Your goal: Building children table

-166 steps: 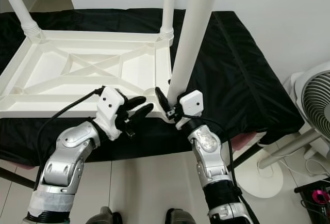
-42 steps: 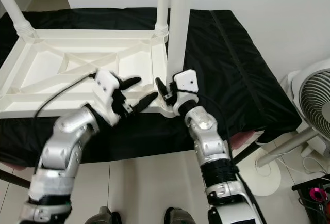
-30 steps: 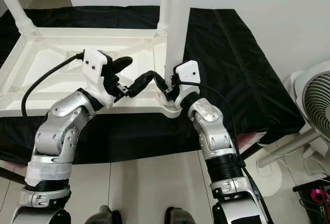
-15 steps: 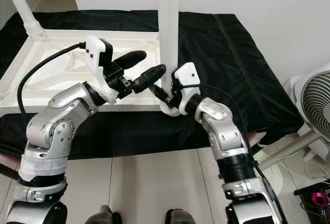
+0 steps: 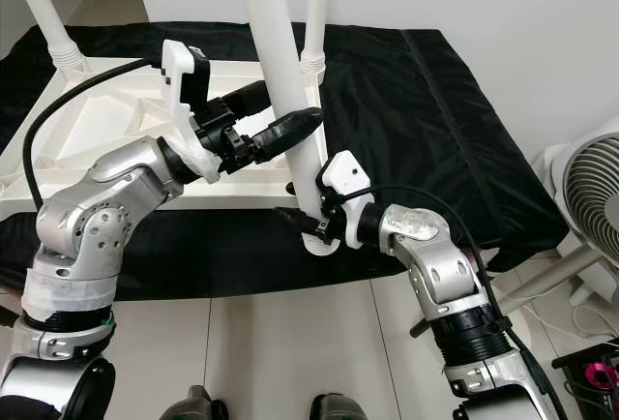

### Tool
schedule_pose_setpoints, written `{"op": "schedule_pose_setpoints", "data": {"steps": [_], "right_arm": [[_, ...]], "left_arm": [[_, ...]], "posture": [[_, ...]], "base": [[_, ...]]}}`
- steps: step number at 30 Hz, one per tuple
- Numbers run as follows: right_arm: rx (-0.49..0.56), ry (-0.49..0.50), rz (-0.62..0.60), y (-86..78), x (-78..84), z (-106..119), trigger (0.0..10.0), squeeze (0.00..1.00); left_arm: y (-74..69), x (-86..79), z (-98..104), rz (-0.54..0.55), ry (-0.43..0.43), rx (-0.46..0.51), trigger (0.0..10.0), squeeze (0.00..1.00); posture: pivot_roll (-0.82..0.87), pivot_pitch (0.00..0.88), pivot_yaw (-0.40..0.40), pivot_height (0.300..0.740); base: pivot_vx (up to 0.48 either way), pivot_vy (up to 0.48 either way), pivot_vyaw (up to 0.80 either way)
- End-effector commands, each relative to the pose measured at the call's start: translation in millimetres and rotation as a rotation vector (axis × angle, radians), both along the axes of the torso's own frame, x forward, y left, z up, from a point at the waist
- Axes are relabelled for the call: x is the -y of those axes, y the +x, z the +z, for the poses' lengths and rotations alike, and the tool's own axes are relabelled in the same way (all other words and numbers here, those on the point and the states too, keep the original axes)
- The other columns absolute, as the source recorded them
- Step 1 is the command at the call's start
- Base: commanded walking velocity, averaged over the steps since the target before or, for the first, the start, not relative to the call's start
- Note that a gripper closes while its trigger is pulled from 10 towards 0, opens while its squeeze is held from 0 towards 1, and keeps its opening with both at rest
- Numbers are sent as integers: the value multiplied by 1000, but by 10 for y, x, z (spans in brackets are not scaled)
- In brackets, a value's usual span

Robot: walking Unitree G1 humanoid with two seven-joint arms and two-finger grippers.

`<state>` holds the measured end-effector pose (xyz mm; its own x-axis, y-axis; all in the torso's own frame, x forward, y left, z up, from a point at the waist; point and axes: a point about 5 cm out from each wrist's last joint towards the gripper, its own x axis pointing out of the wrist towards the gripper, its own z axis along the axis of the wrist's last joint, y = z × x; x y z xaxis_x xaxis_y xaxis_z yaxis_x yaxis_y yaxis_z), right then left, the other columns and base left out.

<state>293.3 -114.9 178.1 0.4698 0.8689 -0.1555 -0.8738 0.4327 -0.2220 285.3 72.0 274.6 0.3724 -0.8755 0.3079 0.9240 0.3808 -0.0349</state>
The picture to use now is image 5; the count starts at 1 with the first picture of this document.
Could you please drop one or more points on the grey right robot foot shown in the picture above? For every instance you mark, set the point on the grey right robot foot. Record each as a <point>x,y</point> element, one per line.
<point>338,406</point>

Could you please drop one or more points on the black metal rack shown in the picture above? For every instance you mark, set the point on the black metal rack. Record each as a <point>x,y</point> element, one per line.
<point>585,391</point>

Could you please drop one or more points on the black table cloth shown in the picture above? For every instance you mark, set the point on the black table cloth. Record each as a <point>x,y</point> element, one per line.
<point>474,149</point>

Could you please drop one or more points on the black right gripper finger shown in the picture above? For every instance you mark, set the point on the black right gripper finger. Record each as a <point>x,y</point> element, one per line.
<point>295,218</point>

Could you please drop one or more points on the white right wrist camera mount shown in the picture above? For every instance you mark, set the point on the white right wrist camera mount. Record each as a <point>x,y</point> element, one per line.
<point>341,173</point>

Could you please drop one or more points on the white pedestal fan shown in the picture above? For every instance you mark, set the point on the white pedestal fan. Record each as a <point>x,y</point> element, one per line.
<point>590,188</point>

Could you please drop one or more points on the magenta vacuum cleaner part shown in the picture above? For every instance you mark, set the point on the magenta vacuum cleaner part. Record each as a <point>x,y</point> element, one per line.
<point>602,376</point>

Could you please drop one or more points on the black metal table leg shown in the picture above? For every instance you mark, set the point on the black metal table leg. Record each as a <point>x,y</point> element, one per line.
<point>426,325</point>

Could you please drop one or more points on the grey robot foot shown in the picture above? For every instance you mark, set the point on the grey robot foot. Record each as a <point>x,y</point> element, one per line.
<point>338,406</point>
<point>198,403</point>

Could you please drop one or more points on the grey left robot foot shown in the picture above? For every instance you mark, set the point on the grey left robot foot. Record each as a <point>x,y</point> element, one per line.
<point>198,403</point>

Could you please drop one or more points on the white plastic table leg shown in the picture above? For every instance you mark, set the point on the white plastic table leg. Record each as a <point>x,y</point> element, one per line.
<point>315,4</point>
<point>48,4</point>
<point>276,52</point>

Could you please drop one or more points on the white plastic table top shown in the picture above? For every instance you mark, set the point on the white plastic table top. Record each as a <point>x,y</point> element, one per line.
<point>102,139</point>

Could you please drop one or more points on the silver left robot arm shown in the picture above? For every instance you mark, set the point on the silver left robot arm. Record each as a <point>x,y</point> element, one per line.
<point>97,236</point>

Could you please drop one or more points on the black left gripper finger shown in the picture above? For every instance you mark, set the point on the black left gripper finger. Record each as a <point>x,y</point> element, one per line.
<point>290,133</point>
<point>247,99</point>

